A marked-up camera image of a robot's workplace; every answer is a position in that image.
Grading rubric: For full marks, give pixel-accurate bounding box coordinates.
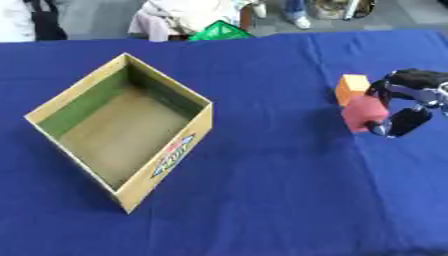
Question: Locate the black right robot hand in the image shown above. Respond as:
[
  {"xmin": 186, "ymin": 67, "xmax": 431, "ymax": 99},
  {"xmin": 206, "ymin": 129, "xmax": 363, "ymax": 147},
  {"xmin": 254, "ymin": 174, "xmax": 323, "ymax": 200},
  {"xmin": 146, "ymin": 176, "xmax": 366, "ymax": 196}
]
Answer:
[{"xmin": 364, "ymin": 68, "xmax": 448, "ymax": 139}]

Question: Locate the red block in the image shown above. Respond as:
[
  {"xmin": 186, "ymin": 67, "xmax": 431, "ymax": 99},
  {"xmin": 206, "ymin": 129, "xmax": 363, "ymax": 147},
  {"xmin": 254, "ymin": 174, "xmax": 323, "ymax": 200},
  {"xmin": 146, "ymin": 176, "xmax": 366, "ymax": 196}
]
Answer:
[{"xmin": 339, "ymin": 95, "xmax": 391, "ymax": 134}]

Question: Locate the tan cardboard box green inside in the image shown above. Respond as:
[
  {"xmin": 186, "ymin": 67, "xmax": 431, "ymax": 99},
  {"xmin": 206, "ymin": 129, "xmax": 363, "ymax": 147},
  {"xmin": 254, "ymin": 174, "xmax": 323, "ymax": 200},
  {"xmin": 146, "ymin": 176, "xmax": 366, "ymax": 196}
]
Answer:
[{"xmin": 22, "ymin": 52, "xmax": 216, "ymax": 215}]

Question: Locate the orange block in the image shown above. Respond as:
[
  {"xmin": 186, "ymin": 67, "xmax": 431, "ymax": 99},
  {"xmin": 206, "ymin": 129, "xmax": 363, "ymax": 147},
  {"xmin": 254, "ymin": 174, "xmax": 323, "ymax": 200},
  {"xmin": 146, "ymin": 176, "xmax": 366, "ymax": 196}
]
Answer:
[{"xmin": 334, "ymin": 73, "xmax": 373, "ymax": 108}]

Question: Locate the tan bag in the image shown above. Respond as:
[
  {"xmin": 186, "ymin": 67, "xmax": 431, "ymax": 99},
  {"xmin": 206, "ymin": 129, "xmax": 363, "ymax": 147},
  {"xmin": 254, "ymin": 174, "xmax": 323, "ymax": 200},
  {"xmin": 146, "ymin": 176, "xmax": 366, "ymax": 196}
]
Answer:
[{"xmin": 311, "ymin": 0, "xmax": 378, "ymax": 21}]

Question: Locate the person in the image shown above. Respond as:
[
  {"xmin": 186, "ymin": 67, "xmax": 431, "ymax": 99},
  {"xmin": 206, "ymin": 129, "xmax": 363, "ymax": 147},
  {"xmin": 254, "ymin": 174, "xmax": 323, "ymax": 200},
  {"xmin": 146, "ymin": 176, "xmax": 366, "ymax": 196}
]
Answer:
[
  {"xmin": 281, "ymin": 0, "xmax": 314, "ymax": 30},
  {"xmin": 126, "ymin": 0, "xmax": 270, "ymax": 43},
  {"xmin": 0, "ymin": 0, "xmax": 39, "ymax": 44}
]

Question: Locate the green plastic crate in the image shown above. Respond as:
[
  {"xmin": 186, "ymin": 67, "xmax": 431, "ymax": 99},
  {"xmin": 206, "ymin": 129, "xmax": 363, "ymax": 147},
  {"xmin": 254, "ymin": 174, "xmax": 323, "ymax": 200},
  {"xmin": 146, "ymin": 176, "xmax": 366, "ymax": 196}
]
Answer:
[{"xmin": 187, "ymin": 19, "xmax": 256, "ymax": 42}]

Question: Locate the black bag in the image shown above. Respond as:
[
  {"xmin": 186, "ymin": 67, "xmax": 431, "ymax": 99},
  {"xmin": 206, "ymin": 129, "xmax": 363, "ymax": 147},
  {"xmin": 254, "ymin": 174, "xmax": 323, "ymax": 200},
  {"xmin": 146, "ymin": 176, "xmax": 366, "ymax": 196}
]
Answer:
[{"xmin": 22, "ymin": 0, "xmax": 70, "ymax": 42}]

